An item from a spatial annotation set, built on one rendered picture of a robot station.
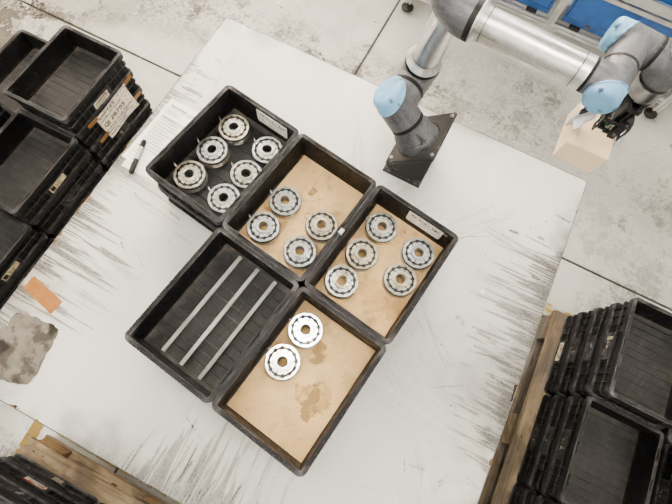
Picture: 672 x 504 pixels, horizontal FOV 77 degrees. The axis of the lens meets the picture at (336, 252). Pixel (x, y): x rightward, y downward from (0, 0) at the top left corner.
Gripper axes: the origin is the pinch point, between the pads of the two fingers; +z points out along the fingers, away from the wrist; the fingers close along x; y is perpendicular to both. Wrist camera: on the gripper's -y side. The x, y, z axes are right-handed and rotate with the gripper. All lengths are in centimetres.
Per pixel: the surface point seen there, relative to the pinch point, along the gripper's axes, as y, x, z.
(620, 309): 17, 57, 58
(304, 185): 42, -71, 27
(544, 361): 39, 53, 95
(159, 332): 104, -86, 26
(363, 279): 62, -39, 27
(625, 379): 41, 68, 61
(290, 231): 58, -67, 27
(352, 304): 70, -39, 27
